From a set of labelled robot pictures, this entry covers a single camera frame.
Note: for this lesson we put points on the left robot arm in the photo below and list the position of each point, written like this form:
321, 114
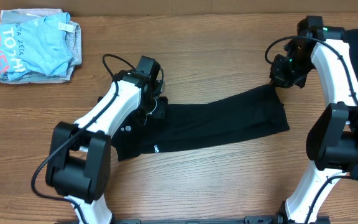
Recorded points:
80, 153

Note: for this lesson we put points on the black t-shirt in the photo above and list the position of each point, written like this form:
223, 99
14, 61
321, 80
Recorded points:
249, 115

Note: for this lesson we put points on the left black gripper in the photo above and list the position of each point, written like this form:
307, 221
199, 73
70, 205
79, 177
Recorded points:
160, 109

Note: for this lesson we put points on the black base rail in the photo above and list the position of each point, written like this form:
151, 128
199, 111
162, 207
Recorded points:
246, 220

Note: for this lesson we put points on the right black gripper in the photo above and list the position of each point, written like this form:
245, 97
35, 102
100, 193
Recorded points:
279, 76

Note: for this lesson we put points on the light blue printed t-shirt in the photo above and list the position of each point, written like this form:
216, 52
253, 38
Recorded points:
37, 45

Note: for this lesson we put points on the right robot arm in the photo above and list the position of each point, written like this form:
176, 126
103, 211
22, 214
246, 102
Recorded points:
332, 143

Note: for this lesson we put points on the white pink folded shirt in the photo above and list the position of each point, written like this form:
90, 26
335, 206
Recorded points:
21, 15

